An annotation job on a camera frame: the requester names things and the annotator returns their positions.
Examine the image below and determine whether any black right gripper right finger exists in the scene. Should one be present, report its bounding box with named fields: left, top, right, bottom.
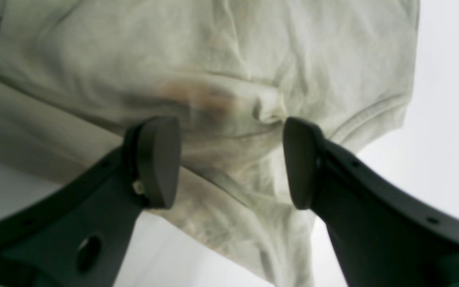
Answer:
left=283, top=117, right=459, bottom=287

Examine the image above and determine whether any beige t-shirt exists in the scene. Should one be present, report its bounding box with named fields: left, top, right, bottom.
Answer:
left=0, top=0, right=420, bottom=287

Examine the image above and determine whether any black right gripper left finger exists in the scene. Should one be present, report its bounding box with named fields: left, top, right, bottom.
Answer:
left=0, top=116, right=181, bottom=287

